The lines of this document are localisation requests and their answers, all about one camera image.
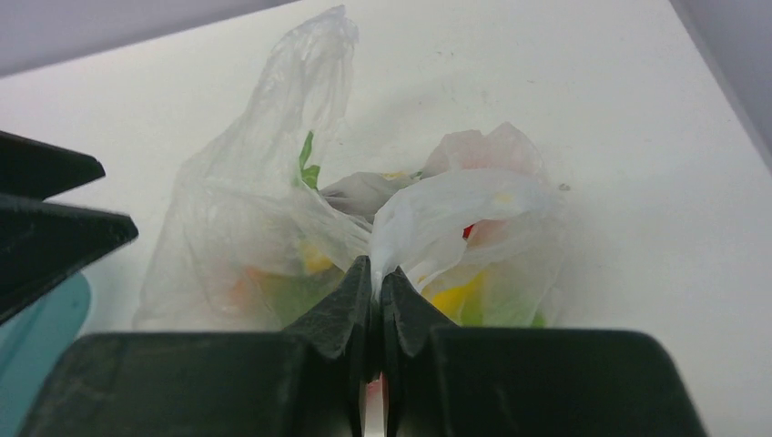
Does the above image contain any green fake fruit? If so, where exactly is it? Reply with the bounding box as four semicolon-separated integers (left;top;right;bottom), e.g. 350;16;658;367
261;266;344;329

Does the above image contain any red fake apple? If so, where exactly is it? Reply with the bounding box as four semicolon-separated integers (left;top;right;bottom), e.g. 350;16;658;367
419;123;564;253

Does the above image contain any yellow fake fruit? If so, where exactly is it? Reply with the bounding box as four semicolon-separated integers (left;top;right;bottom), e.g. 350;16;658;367
422;271;487;326

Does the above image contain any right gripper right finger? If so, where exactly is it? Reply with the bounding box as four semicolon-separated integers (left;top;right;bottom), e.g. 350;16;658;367
381;271;706;436

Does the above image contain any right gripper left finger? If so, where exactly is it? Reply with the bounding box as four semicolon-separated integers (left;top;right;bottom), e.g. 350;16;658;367
20;256;370;436

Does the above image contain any teal plastic tray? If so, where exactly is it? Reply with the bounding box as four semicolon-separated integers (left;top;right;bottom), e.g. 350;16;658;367
1;273;91;436

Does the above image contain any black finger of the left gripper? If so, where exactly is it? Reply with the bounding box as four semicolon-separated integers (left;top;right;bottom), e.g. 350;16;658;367
1;132;138;321

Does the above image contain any clear plastic bag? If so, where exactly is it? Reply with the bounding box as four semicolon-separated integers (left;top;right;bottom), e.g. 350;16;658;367
132;6;564;331

